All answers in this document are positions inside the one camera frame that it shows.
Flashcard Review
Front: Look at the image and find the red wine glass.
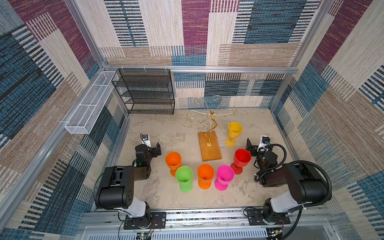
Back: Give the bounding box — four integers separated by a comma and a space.
231, 149, 252, 175

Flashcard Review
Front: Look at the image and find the orange wine glass front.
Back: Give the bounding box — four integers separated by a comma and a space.
165, 152, 182, 177

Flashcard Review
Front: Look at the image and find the orange wine glass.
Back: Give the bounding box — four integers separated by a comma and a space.
165, 152, 182, 177
198, 164, 215, 190

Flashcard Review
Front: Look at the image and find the yellow wine glass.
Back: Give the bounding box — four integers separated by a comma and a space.
225, 122, 243, 148

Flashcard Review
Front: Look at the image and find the green wine glass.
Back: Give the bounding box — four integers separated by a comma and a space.
176, 166, 193, 193

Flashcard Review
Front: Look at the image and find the pink wine glass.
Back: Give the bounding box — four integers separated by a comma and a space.
215, 165, 235, 191

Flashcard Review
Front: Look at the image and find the orange wine glass back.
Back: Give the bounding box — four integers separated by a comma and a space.
198, 164, 215, 190

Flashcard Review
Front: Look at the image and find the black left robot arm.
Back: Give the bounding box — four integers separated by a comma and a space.
94, 143, 161, 229

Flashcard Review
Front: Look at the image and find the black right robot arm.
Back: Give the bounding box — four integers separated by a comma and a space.
246, 136, 332, 225

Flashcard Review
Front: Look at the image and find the black mesh shelf rack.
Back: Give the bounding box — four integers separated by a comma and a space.
112, 69, 175, 115

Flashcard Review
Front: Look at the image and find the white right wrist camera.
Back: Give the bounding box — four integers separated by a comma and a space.
258, 135, 271, 153

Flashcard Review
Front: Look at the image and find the gold wire wine glass rack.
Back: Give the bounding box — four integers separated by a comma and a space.
187, 95, 238, 162

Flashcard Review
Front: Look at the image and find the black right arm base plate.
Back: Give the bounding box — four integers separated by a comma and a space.
244, 208, 291, 226

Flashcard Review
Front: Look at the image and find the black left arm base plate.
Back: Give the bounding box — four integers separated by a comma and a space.
123, 212, 167, 230

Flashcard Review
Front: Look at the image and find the white mesh wall basket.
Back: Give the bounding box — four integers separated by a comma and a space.
65, 71, 117, 135

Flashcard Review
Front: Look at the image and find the black corrugated cable conduit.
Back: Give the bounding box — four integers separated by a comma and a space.
253, 142, 333, 240

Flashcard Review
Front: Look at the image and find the aluminium front rail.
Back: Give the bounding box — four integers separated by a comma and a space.
75, 206, 342, 240

